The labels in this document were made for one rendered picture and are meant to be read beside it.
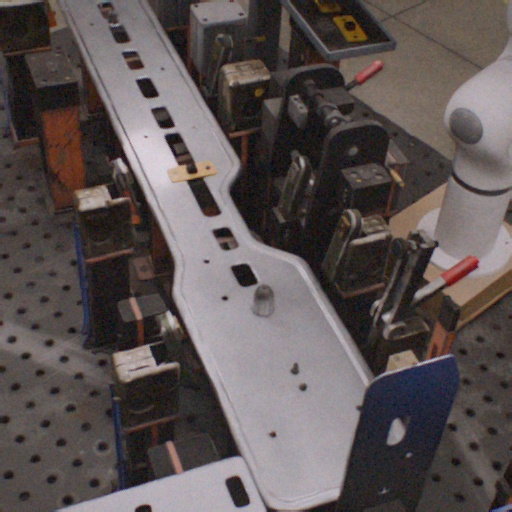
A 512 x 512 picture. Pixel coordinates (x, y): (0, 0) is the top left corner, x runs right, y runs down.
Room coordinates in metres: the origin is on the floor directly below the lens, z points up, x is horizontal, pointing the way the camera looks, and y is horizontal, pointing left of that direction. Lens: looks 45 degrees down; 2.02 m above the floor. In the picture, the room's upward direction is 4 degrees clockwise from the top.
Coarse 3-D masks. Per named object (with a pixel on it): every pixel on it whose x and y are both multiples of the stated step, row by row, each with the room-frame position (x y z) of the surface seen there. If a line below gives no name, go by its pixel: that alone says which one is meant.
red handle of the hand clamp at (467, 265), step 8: (456, 264) 0.91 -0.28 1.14; (464, 264) 0.91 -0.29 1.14; (472, 264) 0.91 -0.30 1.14; (448, 272) 0.90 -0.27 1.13; (456, 272) 0.90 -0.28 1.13; (464, 272) 0.90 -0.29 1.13; (440, 280) 0.90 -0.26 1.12; (448, 280) 0.89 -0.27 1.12; (456, 280) 0.90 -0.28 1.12; (424, 288) 0.89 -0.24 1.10; (432, 288) 0.89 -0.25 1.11; (440, 288) 0.89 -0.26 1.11; (416, 296) 0.88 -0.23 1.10; (424, 296) 0.88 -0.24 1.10; (432, 296) 0.89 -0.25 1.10; (416, 304) 0.88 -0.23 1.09; (384, 312) 0.88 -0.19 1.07; (408, 312) 0.87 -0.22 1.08; (384, 320) 0.86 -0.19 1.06
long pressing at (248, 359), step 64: (64, 0) 1.79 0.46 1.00; (128, 0) 1.81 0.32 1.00; (128, 128) 1.35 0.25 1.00; (192, 128) 1.36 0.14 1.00; (192, 192) 1.18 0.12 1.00; (192, 256) 1.03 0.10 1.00; (256, 256) 1.04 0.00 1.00; (192, 320) 0.89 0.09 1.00; (256, 320) 0.90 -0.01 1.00; (320, 320) 0.91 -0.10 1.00; (256, 384) 0.78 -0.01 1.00; (320, 384) 0.79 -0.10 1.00; (256, 448) 0.68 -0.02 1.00; (320, 448) 0.68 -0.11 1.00
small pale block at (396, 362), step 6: (396, 354) 0.80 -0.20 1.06; (402, 354) 0.80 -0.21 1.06; (408, 354) 0.80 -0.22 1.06; (390, 360) 0.79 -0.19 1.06; (396, 360) 0.79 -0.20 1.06; (402, 360) 0.79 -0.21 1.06; (408, 360) 0.79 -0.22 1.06; (414, 360) 0.79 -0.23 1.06; (390, 366) 0.79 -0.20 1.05; (396, 366) 0.78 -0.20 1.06; (402, 366) 0.78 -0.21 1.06; (402, 420) 0.78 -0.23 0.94
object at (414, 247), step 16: (400, 240) 0.86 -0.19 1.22; (416, 240) 0.88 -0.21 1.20; (432, 240) 0.88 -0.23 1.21; (400, 256) 0.85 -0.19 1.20; (416, 256) 0.86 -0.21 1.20; (400, 272) 0.88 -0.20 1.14; (416, 272) 0.86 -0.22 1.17; (400, 288) 0.87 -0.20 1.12; (416, 288) 0.86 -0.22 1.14; (384, 304) 0.88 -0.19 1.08; (400, 304) 0.85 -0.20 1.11; (400, 320) 0.85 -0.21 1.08; (384, 336) 0.85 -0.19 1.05
